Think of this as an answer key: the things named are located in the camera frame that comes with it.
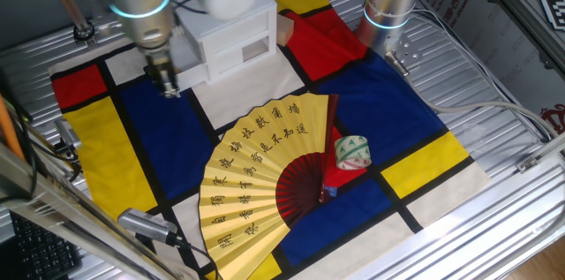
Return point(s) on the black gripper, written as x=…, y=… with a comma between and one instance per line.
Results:
x=158, y=61

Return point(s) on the white plastic drawer cabinet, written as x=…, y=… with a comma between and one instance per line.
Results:
x=238, y=37

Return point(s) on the colour block tablecloth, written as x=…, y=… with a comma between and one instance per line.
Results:
x=167, y=138

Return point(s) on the yellow paper folding fan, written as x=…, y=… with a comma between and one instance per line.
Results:
x=247, y=174

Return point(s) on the tan wooden block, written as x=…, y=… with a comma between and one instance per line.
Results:
x=284, y=30

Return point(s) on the orange rod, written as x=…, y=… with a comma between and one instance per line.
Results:
x=9, y=130

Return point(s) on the small blue cube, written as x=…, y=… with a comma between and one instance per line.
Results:
x=331, y=191

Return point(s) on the green printed tape roll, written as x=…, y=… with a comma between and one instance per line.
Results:
x=353, y=149

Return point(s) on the black keyboard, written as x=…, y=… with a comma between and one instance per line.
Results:
x=44, y=253

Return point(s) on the printed dark panel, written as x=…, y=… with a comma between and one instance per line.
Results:
x=499, y=28

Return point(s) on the black white fiducial marker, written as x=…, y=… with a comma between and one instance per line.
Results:
x=556, y=8

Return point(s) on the grey mounted camera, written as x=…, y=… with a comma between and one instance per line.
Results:
x=66, y=132

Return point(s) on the aluminium frame bar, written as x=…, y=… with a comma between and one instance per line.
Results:
x=66, y=214

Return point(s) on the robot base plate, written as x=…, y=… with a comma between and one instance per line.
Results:
x=408, y=50

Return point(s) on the metal bracket with rail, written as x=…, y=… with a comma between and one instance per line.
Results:
x=527, y=164

